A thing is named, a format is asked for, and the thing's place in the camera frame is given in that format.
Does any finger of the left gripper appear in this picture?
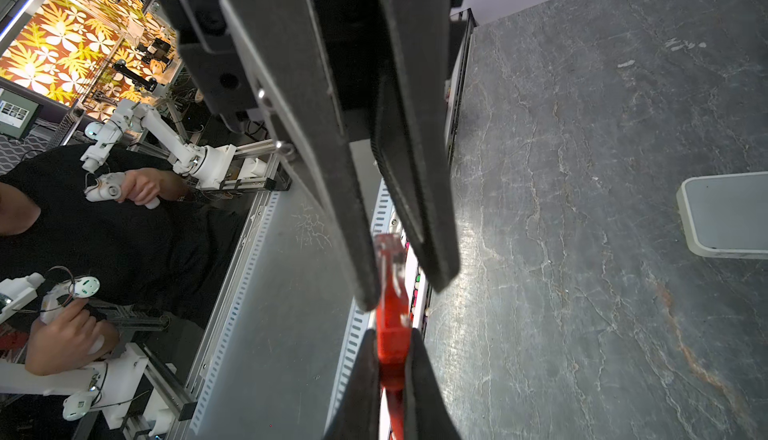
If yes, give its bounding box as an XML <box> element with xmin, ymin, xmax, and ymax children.
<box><xmin>371</xmin><ymin>0</ymin><xmax>460</xmax><ymax>291</ymax></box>

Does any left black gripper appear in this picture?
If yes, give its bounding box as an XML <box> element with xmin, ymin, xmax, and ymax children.
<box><xmin>145</xmin><ymin>0</ymin><xmax>475</xmax><ymax>313</ymax></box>

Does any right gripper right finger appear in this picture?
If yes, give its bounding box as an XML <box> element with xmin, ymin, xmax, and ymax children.
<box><xmin>403</xmin><ymin>329</ymin><xmax>461</xmax><ymax>440</ymax></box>

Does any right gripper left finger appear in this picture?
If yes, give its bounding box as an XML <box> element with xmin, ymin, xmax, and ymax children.
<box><xmin>323</xmin><ymin>329</ymin><xmax>381</xmax><ymax>440</ymax></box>

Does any red ethernet cable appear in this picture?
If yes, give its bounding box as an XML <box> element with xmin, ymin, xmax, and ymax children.
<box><xmin>373</xmin><ymin>233</ymin><xmax>414</xmax><ymax>440</ymax></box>

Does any white network switch box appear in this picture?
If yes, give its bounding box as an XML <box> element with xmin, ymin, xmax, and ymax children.
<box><xmin>676</xmin><ymin>172</ymin><xmax>767</xmax><ymax>260</ymax></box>

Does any person in black shirt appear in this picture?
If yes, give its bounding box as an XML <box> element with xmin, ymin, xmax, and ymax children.
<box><xmin>0</xmin><ymin>142</ymin><xmax>241</xmax><ymax>378</ymax></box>

